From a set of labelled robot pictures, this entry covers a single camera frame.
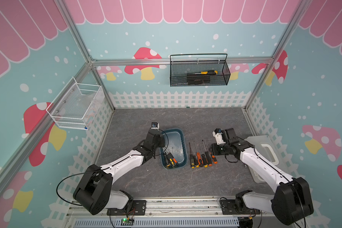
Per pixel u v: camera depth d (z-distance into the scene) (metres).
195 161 0.90
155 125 0.76
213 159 0.89
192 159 0.90
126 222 0.73
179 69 0.94
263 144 0.85
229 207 0.74
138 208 0.75
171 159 0.89
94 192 0.42
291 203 0.40
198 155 0.92
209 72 0.92
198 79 0.89
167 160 0.88
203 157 0.92
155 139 0.67
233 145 0.61
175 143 0.92
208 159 0.89
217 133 0.77
